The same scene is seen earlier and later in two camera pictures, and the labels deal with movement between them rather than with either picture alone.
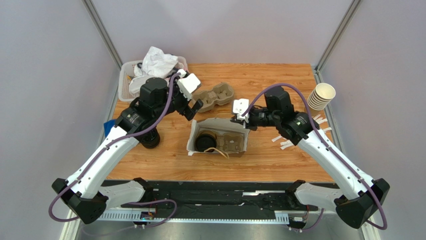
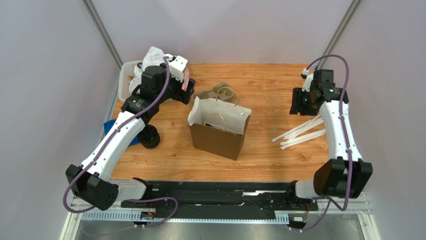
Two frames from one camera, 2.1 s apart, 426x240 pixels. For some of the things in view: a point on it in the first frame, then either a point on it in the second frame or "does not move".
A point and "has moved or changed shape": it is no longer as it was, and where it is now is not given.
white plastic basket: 126,73 does not move
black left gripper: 186,110 -> 182,95
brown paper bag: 218,135 has moved or changed shape
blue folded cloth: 108,125 does not move
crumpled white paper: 156,63 does not move
